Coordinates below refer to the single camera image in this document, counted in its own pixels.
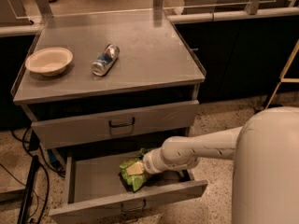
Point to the yellow wheeled cart frame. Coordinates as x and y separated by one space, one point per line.
281 78

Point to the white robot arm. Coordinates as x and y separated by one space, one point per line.
265 151

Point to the black floor stand bar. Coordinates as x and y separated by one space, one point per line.
26 197

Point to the grey metal drawer cabinet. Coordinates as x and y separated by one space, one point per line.
131 84

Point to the open grey middle drawer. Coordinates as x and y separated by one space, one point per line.
95 188

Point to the green rice chip bag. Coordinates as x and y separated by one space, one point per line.
135 181

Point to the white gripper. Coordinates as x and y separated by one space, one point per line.
149 164

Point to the white paper bowl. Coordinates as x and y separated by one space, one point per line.
49 62

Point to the dark counter with rail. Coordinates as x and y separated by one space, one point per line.
242 44

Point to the silver blue drink can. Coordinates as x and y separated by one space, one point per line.
105 61

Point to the closed grey top drawer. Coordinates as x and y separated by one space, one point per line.
105 126

